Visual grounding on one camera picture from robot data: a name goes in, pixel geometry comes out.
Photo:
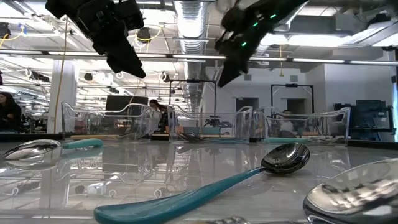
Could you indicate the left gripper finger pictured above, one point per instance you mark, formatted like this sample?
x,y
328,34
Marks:
x,y
124,59

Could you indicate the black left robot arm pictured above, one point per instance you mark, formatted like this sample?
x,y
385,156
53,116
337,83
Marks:
x,y
62,7

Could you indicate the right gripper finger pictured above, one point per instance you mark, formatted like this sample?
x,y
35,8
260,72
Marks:
x,y
231,73

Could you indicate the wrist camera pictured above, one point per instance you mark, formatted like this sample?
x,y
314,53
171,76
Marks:
x,y
233,18
130,14

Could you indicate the person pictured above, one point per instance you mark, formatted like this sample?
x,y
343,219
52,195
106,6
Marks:
x,y
157,109
9,112
286,119

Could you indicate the black metal station frame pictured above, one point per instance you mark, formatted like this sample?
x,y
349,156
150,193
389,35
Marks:
x,y
292,85
192,81

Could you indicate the black ceiling camera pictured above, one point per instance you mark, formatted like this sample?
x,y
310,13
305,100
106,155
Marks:
x,y
145,35

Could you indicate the dark equipment station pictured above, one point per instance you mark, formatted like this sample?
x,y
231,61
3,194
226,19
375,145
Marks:
x,y
370,109

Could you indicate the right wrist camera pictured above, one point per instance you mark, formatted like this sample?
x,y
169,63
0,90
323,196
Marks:
x,y
233,18

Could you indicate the clear plastic bin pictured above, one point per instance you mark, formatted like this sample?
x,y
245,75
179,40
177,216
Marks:
x,y
245,124
343,124
66,118

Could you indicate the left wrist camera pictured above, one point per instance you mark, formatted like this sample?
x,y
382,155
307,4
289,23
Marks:
x,y
130,14

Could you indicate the black monitor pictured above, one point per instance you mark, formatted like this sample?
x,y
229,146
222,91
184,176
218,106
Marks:
x,y
124,101

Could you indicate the long ceiling light strip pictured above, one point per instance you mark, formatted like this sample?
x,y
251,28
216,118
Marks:
x,y
186,56

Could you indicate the white column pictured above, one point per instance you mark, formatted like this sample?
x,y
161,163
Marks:
x,y
70,93

